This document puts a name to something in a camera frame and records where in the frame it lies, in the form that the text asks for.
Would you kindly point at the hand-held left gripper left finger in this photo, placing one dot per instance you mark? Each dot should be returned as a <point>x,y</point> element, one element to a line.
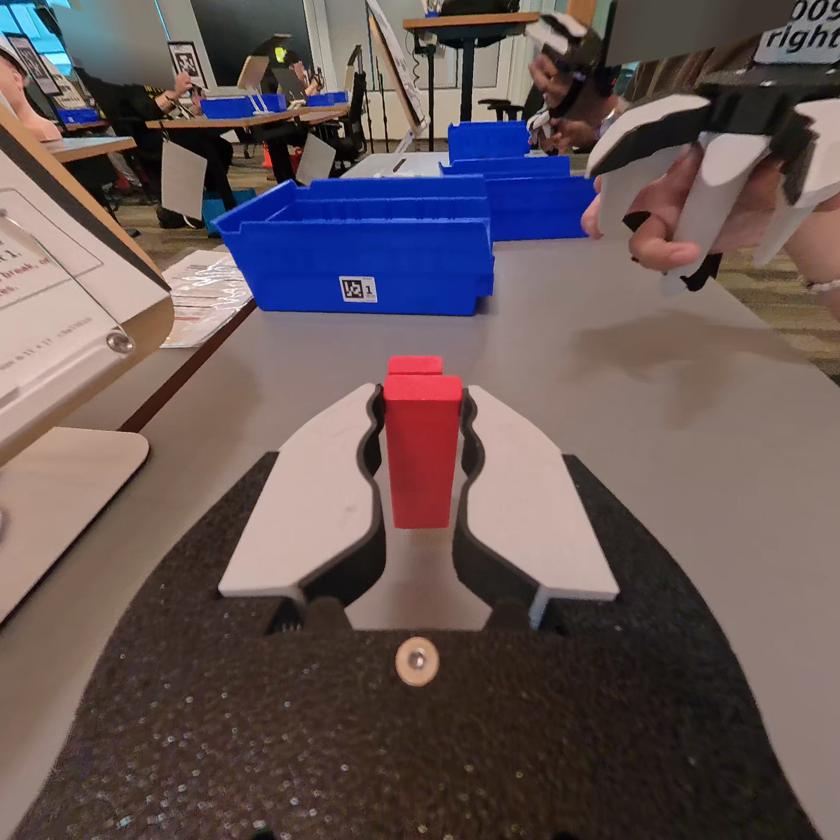
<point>308,512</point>

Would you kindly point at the tall standing desk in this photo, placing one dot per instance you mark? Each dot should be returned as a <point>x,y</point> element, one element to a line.
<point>469,19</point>

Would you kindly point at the printed instruction sheet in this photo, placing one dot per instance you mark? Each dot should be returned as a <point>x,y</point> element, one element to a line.
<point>39,262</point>

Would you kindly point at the red wooden block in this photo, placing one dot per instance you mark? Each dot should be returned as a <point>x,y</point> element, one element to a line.
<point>420,459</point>
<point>415,365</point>

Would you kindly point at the paper sheet in plastic sleeve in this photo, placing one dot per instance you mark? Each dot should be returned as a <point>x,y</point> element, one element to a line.
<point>203,302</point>

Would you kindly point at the wooden document stand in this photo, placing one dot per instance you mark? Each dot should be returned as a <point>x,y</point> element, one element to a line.
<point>400,72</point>

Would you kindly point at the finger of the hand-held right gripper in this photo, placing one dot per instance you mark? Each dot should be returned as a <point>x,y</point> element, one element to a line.
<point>636,131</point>
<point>827,151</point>

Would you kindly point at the black office chair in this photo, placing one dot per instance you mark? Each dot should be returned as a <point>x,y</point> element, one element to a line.
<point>354,98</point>

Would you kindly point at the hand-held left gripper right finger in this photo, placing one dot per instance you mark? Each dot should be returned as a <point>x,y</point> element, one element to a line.
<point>525,512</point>

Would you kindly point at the instruction sheet on stand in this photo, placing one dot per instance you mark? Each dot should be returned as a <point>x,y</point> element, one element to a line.
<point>65,499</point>

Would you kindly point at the person's right hand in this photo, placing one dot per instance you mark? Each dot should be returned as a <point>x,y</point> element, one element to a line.
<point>666,203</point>

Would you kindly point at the blue plastic bin with tag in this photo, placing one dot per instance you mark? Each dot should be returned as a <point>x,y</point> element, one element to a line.
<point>295,275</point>

